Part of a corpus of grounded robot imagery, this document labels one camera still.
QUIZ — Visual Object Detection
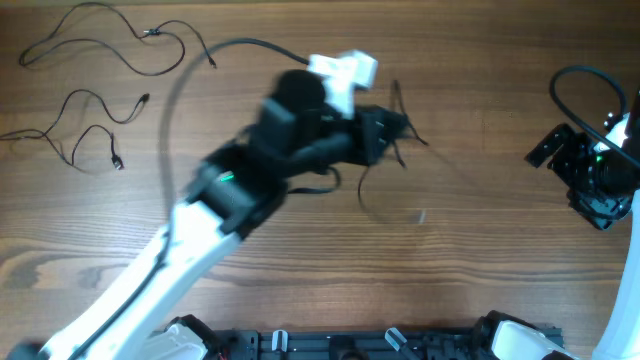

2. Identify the thin black USB cable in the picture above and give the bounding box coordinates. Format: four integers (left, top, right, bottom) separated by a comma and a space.
356, 78, 431, 226
0, 88, 151, 174

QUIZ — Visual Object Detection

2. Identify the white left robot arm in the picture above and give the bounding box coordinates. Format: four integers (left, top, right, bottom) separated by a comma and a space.
10, 70, 409, 359

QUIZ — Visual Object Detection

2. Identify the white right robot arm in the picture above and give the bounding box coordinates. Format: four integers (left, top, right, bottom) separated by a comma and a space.
460, 110, 635, 359

